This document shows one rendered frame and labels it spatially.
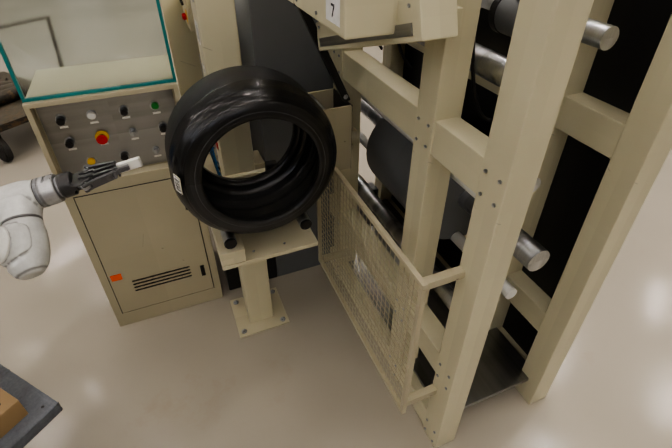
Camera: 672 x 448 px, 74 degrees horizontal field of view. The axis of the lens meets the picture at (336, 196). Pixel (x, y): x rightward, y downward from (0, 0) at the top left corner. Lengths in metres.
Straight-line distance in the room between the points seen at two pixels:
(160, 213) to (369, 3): 1.49
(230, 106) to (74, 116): 0.87
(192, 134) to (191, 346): 1.40
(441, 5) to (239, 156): 1.06
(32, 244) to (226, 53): 0.85
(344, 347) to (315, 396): 0.30
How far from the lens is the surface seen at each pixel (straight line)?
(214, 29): 1.65
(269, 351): 2.40
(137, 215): 2.23
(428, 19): 1.06
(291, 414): 2.21
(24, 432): 1.70
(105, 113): 2.04
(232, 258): 1.65
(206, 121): 1.35
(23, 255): 1.46
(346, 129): 1.86
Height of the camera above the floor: 1.95
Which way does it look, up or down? 36 degrees down
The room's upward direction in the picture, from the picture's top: straight up
